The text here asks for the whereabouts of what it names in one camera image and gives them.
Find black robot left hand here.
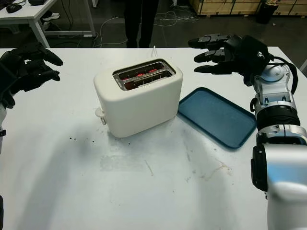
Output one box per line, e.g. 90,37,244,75
0,43,63,109

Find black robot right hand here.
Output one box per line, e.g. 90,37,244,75
188,34,258,86

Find cream white two-slot toaster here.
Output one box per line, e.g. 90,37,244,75
93,58,184,138

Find person in dark clothes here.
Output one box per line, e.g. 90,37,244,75
124,0,159,48

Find stacked wooden crates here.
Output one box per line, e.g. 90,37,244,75
188,0,307,17

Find black trash bin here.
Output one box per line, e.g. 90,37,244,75
256,0,279,24

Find white sneaker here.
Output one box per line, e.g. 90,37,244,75
42,13,60,21

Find white office desk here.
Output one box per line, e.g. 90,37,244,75
0,0,96,48

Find teal plastic tray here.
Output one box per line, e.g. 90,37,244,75
177,87,258,150

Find black computer mouse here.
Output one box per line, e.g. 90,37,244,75
6,4,22,14

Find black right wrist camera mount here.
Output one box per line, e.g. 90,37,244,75
241,35,269,65

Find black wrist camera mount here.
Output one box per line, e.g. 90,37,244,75
241,35,269,65
0,63,18,98

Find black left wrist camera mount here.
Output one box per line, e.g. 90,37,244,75
0,63,18,98

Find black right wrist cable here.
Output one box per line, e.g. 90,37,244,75
266,55,300,95

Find white cable on floor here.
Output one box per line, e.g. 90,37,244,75
92,9,200,48

